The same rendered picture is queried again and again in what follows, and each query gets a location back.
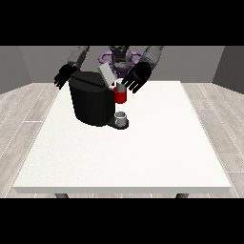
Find red pod holder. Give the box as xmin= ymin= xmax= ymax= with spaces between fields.
xmin=113 ymin=89 xmax=128 ymax=105

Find small grey coffee pod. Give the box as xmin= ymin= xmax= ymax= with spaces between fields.
xmin=115 ymin=81 xmax=127 ymax=92

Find black coffee machine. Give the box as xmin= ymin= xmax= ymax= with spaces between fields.
xmin=68 ymin=71 xmax=131 ymax=131

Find pale grey machine lid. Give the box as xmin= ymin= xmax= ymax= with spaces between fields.
xmin=97 ymin=62 xmax=117 ymax=88

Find small grey cup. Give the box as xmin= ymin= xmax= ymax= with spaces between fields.
xmin=114 ymin=111 xmax=129 ymax=127

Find grey robot trunk purple rings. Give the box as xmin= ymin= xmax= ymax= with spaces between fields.
xmin=98 ymin=46 xmax=143 ymax=78

